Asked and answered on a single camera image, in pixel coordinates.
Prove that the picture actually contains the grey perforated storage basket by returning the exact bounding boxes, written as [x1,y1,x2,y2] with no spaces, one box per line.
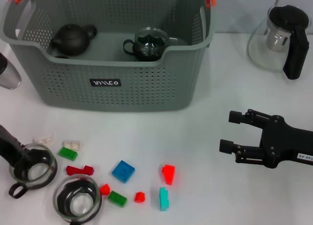
[0,0,217,112]

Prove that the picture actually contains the blue square building brick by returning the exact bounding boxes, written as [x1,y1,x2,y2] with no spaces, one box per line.
[112,160,135,184]

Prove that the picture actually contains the dark red building brick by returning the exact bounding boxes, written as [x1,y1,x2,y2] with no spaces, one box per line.
[65,165,95,177]

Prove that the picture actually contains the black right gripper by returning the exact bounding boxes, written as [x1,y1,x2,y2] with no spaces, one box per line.
[219,109,313,169]

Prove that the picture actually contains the teal building brick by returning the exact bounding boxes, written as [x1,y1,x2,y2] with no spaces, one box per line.
[159,187,171,212]

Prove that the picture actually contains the small red building brick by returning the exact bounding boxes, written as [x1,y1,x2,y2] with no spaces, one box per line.
[99,183,111,196]
[134,191,147,203]

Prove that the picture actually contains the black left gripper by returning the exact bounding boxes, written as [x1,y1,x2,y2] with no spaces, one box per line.
[0,124,33,167]

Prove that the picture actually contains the black clay teapot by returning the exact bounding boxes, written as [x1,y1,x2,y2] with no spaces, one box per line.
[50,23,98,56]

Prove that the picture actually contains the glass teapot with black handle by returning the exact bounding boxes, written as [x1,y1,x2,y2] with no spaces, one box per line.
[246,4,312,80]

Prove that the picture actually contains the red wedge building brick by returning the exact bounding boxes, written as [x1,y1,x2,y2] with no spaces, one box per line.
[161,164,177,186]

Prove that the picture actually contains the clear white building brick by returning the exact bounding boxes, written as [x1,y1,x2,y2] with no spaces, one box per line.
[33,134,55,144]

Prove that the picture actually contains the green building brick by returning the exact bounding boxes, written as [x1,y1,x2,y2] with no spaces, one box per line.
[58,146,79,161]
[107,190,128,207]

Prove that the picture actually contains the glass teacup with black base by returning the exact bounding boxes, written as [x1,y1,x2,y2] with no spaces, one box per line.
[8,143,58,199]
[134,45,164,62]
[53,175,102,223]
[123,26,170,61]

